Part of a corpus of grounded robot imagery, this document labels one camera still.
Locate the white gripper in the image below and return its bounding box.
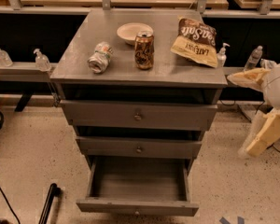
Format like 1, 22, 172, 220
227, 64, 280, 159

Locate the grey bottom drawer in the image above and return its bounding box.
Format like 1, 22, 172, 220
77, 156, 199, 217

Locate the grey drawer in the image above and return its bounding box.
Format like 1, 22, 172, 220
59, 84, 218, 132
76, 126, 202, 159
77, 156, 199, 217

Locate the grey top drawer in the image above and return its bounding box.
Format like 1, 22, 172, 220
59, 84, 218, 132

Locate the grey three-drawer cabinet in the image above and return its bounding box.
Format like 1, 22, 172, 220
50, 9, 227, 171

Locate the grey middle drawer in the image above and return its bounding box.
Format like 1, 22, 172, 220
76, 126, 202, 159

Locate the clear water bottle right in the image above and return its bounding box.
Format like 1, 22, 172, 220
244, 46, 263, 71

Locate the white pump bottle right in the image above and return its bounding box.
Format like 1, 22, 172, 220
217, 43, 229, 67

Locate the brown sea salt chip bag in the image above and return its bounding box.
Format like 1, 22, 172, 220
171, 17, 217, 68

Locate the brown upright soda can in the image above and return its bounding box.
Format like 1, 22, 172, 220
134, 31, 154, 70

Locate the white ceramic bowl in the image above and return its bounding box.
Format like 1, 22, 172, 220
117, 22, 153, 46

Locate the crushed silver soda can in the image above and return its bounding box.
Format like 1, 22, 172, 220
88, 42, 113, 74

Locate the clear sanitizer bottle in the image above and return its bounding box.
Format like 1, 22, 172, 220
34, 49, 51, 72
0, 49, 13, 67

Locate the black pole on floor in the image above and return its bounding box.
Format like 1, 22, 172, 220
38, 183, 61, 224

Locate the clear sanitizer bottle far left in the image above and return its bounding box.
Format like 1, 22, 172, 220
0, 49, 13, 67

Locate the grey metal shelf rail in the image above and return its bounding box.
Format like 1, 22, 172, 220
0, 62, 56, 82

